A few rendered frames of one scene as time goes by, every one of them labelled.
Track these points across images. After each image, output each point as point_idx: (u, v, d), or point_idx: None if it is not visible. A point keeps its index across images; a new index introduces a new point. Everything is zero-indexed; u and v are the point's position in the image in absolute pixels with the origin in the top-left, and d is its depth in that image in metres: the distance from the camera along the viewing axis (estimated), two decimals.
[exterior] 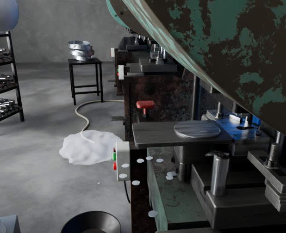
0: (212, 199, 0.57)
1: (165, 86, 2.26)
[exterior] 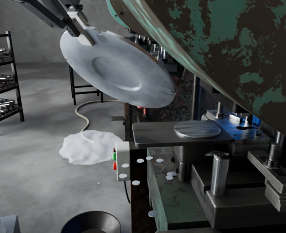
0: (212, 199, 0.57)
1: None
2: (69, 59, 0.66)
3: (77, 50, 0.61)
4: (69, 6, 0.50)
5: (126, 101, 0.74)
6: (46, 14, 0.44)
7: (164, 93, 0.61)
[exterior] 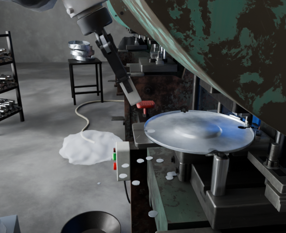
0: (212, 199, 0.57)
1: (165, 86, 2.26)
2: (149, 132, 0.72)
3: (169, 138, 0.68)
4: None
5: (185, 114, 0.85)
6: None
7: (235, 125, 0.76)
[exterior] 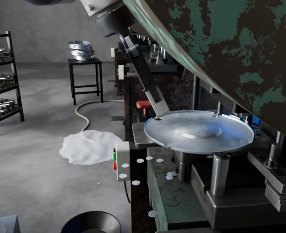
0: (212, 199, 0.57)
1: (165, 86, 2.26)
2: (245, 141, 0.66)
3: (235, 130, 0.73)
4: None
5: (172, 146, 0.64)
6: (133, 67, 0.59)
7: (157, 121, 0.79)
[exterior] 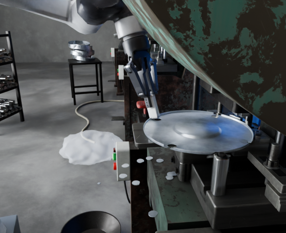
0: (212, 199, 0.57)
1: (165, 86, 2.26)
2: None
3: (193, 116, 0.83)
4: (147, 93, 0.78)
5: (243, 142, 0.66)
6: None
7: (181, 146, 0.64)
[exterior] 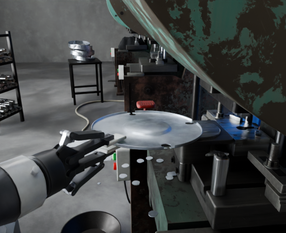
0: (212, 199, 0.57)
1: (165, 86, 2.26)
2: None
3: (118, 119, 0.78)
4: None
5: None
6: (91, 175, 0.54)
7: (171, 143, 0.62)
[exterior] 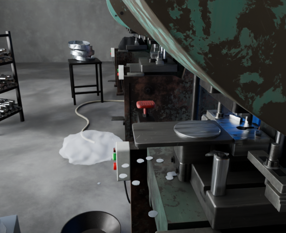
0: (212, 199, 0.57)
1: (165, 86, 2.26)
2: None
3: None
4: None
5: None
6: None
7: None
